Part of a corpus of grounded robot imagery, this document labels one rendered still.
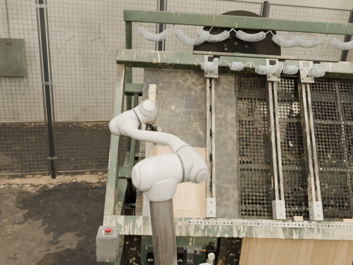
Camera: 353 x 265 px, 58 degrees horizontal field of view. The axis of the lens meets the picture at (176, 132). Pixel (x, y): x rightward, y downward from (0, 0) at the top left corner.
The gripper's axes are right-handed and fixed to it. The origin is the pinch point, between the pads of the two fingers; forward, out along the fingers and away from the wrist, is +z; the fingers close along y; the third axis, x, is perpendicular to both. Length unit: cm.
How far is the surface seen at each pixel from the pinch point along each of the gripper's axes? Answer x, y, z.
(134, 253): -8, 83, 55
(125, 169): -15.5, 25.4, 20.1
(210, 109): 43.7, -19.4, 9.9
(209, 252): 43, 79, 10
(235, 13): 68, -113, 23
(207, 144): 41.2, 7.3, 9.3
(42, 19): -132, -161, 118
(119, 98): -22.9, -24.8, 11.7
